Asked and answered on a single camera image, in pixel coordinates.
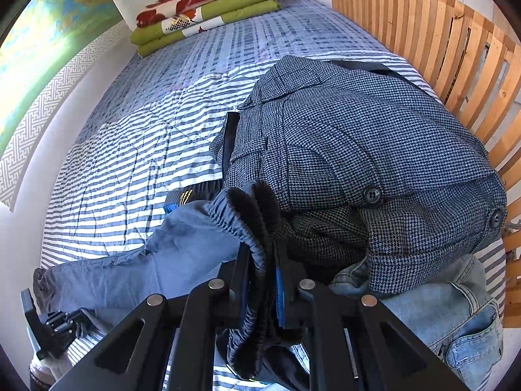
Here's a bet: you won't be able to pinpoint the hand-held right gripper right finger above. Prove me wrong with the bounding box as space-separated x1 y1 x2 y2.
274 240 469 391

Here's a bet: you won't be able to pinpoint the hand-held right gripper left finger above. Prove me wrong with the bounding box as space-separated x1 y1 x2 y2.
51 244 253 391

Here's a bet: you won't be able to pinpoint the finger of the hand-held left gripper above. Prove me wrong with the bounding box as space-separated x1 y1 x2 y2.
43 310 84 338

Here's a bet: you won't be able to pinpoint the dark grey shorts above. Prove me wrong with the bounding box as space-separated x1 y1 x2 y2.
33 179 314 391

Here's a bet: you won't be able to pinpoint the person's left hand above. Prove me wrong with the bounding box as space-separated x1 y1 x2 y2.
29 350 58 375

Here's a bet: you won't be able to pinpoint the dark olive houndstooth garment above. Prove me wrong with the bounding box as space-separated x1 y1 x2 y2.
281 206 379 278

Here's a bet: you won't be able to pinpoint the blue and yellow ribbed garment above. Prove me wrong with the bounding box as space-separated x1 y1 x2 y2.
165 185 222 214

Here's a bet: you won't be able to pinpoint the striped bedspread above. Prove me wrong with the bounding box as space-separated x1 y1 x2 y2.
38 0 507 391

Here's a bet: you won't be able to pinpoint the folded green floral blanket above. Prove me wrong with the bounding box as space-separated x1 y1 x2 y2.
130 0 281 58

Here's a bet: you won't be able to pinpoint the wooden slatted bed rail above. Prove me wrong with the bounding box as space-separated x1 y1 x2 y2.
327 0 521 328

